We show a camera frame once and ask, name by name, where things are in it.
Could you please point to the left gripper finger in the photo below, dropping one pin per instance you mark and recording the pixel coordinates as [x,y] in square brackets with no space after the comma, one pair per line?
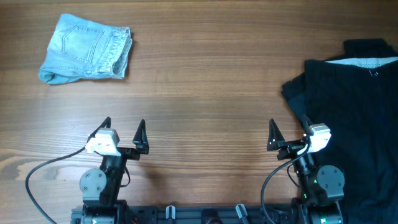
[140,139]
[105,124]

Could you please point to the folded light blue jeans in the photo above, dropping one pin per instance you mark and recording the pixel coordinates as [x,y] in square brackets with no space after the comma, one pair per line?
[82,49]

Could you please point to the black shorts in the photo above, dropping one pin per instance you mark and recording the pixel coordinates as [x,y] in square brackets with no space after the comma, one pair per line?
[357,99]

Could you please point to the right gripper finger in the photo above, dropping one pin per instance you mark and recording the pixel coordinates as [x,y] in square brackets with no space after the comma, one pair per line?
[275,139]
[306,123]

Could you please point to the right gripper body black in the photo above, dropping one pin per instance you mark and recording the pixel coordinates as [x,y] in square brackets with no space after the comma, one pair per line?
[292,148]

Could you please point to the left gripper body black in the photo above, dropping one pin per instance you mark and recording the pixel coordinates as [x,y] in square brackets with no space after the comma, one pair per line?
[117,165]

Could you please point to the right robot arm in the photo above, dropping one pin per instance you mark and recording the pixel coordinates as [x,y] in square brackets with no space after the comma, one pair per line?
[321,186]

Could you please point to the left white rail clip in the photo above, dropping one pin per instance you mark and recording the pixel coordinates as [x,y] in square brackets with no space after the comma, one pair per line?
[170,212]

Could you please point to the white rail clip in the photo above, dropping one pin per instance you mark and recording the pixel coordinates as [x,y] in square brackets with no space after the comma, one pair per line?
[170,212]
[242,213]

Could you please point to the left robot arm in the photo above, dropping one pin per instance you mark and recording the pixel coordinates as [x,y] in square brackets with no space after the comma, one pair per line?
[100,187]

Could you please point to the right white rail clip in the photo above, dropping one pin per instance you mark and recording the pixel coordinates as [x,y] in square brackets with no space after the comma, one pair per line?
[242,213]

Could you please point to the pile of black clothes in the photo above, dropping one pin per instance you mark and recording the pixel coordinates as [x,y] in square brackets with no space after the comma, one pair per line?
[366,48]

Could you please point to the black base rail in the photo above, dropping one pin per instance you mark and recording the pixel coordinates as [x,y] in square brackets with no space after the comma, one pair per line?
[202,215]

